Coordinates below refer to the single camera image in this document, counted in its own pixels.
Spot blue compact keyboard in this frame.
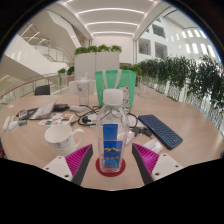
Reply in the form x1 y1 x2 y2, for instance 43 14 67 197
137 114 184 151

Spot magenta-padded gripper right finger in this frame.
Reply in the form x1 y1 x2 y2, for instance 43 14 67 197
131 142 185 186

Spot ceiling light strips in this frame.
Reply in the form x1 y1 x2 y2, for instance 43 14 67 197
77 6 146 36

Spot flat round red coaster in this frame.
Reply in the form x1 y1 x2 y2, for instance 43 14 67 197
95 157 127 178

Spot white power adapter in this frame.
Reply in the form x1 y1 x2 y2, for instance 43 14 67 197
69 105 86 113

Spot black keys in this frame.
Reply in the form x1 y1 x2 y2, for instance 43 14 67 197
131 125 153 140

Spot white oblong case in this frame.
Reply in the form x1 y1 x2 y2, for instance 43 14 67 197
2 115 11 132
8 120 19 131

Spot small white packet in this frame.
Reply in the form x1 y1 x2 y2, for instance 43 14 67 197
142 138 164 154

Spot row of potted trees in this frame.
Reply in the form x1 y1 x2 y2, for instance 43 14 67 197
134 54 224 118

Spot colourful sticker sheet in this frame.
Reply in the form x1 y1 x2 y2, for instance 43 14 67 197
38 112 75 127

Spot black box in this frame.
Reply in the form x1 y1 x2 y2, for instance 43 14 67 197
53 103 71 113

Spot small planter with plants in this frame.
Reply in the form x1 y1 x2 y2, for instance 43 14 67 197
56 66 76 86

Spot grey notebook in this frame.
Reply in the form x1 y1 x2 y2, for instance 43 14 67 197
29 100 59 121

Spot white ceramic mug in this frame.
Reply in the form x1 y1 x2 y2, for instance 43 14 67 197
44 124 85 157

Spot green tote bag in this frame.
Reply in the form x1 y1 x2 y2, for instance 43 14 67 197
94 69 138 110

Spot black cable tangle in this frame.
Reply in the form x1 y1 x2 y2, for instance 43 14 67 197
70 104 140 129

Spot clear tumbler with straw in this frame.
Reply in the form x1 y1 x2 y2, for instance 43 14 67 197
75 72 91 107

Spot white cabinet with plants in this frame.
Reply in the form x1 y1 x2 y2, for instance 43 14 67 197
73 43 123 81

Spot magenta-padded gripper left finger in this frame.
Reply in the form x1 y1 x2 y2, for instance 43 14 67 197
42 143 95 187

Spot glass railing with wooden handrail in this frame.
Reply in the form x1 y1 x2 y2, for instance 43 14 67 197
0 72 68 102

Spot black chair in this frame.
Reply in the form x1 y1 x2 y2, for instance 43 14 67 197
34 84 52 97

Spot clear water bottle blue label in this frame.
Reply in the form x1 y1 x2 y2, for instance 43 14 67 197
95 88 131 174

